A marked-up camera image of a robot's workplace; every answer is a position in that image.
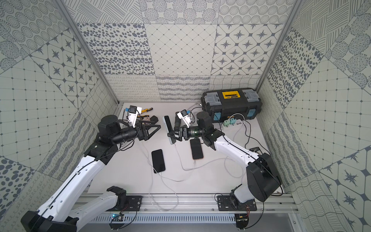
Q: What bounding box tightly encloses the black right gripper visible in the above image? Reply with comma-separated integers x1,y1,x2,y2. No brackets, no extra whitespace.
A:
167,124,205,142

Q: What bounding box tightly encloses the black ribbed handle tube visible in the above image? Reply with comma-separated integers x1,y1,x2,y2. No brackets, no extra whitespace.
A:
174,112,181,131

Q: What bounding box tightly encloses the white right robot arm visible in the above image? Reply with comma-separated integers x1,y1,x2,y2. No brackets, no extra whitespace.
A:
164,111,281,203

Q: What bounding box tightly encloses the black plastic toolbox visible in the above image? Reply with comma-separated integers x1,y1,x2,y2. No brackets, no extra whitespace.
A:
201,88,263,123

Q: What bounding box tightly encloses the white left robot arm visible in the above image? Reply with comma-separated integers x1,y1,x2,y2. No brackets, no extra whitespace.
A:
21,115,161,232

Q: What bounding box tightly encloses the white power strip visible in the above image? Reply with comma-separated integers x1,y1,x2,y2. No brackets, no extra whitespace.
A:
221,119,244,128

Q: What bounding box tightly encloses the pink case phone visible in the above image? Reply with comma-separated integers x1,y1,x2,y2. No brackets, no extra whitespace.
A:
190,138,204,160

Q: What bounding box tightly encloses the white phone charging cable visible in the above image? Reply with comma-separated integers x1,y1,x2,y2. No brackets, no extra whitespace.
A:
173,143,247,182

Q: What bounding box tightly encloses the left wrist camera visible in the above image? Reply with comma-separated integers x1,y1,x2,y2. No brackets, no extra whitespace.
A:
126,105,142,128

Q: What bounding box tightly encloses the black terminal board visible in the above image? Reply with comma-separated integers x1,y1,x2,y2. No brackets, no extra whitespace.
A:
249,147,262,155

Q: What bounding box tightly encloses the black phone on table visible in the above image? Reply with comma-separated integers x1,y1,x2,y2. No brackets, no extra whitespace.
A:
151,149,166,174

